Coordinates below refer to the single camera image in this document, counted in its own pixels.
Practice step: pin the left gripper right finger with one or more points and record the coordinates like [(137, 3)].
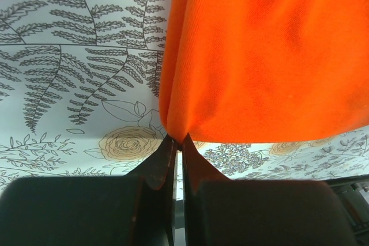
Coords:
[(221, 211)]

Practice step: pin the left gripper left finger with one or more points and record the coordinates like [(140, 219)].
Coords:
[(134, 209)]

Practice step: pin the floral patterned table mat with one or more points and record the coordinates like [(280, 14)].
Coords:
[(79, 81)]

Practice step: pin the orange t shirt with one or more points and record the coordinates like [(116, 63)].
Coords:
[(259, 71)]

